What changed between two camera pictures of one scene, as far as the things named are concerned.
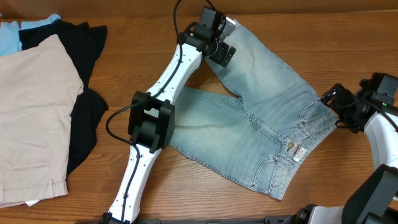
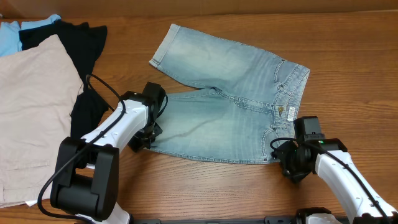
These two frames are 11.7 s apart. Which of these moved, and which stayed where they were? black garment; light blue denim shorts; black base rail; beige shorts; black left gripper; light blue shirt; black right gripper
Moved: black right gripper; black left gripper; light blue denim shorts
Stayed: black base rail; black garment; light blue shirt; beige shorts
